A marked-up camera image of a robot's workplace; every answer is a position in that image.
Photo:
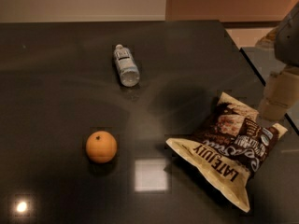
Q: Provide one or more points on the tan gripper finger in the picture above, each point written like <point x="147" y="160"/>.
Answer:
<point x="280" y="93"/>

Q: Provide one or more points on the blue plastic water bottle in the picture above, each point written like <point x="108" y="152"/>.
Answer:
<point x="125" y="63"/>

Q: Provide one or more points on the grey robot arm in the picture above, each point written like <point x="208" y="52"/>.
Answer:
<point x="286" y="45"/>

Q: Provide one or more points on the brown chip bag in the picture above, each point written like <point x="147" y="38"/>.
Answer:
<point x="229" y="148"/>

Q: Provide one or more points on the orange fruit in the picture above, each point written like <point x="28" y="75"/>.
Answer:
<point x="101" y="147"/>

